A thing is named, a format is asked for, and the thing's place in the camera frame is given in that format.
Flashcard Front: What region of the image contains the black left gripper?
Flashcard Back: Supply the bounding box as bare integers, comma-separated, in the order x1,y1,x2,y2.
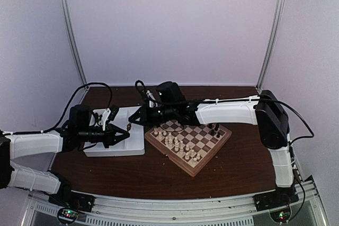
78,123,129,148

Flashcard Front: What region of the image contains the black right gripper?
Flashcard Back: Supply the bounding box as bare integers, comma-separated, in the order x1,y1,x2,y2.
129,104,176,128

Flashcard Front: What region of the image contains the wooden chess board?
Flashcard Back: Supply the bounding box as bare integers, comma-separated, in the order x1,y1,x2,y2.
145,121,232,177

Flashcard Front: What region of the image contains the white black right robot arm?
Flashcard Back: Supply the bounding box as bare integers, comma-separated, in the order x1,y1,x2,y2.
129,82,294,206

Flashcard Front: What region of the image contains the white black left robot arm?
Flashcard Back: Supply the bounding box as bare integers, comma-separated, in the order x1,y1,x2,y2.
1,105,130,207

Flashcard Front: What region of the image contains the white chess pieces group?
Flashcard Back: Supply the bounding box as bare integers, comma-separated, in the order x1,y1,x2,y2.
150,128,206,168

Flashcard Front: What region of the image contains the left controller board with LEDs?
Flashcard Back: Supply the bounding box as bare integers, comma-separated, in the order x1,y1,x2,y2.
57,207,79,224

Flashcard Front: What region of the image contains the controller board with leds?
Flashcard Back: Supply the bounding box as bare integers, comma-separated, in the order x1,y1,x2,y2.
57,207,79,224
270,207,291,224

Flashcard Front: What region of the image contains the right controller board with LEDs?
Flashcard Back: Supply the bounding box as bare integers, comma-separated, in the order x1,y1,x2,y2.
270,207,291,224

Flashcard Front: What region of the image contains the white plastic sorting tray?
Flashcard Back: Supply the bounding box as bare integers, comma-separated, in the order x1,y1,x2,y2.
84,106,145,157

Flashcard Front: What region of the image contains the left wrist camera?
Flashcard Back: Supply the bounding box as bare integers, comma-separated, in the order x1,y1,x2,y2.
98,106,119,131

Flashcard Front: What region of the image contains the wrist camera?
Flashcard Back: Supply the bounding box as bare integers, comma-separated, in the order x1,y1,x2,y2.
98,106,119,131
144,90,158,109

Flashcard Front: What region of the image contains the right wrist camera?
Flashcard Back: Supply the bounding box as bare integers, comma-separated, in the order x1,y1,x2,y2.
144,90,158,109

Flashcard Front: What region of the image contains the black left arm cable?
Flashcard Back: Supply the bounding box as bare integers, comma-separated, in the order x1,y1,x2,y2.
10,82,113,134

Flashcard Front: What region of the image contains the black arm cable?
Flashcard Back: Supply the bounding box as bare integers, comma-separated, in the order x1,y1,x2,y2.
135,79,315,219
10,82,113,134

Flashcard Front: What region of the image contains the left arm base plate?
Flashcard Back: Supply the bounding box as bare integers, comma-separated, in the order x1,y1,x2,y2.
48,192,95,212

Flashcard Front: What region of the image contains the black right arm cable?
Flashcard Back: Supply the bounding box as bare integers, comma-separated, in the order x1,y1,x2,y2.
135,79,315,219

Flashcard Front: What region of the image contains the aluminium left corner post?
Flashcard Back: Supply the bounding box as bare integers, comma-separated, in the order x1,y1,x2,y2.
60,0,87,85

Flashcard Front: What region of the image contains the aluminium corner post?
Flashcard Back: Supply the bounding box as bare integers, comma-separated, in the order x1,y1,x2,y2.
256,0,286,91
60,0,87,85

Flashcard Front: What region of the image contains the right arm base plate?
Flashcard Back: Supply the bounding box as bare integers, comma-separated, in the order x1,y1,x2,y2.
253,190,299,212

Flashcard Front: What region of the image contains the aluminium front frame rail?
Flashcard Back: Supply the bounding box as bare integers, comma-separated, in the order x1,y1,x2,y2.
21,175,323,226

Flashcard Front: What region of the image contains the aluminium right corner post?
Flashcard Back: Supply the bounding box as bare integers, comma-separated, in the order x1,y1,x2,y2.
256,0,286,91

